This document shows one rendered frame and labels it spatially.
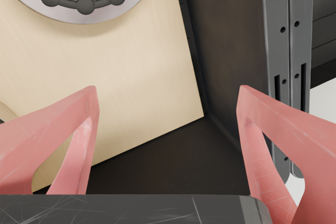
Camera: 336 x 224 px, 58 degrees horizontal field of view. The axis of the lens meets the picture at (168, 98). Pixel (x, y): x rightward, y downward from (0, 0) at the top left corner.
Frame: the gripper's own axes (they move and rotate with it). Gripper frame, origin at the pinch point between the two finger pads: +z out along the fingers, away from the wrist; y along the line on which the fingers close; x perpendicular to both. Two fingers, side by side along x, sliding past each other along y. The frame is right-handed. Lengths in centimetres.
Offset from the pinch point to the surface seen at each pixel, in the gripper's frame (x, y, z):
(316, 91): 9.0, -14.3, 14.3
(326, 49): 7.0, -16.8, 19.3
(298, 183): 47, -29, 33
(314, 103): 9.1, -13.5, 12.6
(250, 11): -1.9, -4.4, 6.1
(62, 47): 2.4, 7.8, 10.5
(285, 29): -1.2, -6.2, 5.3
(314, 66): 8.7, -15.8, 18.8
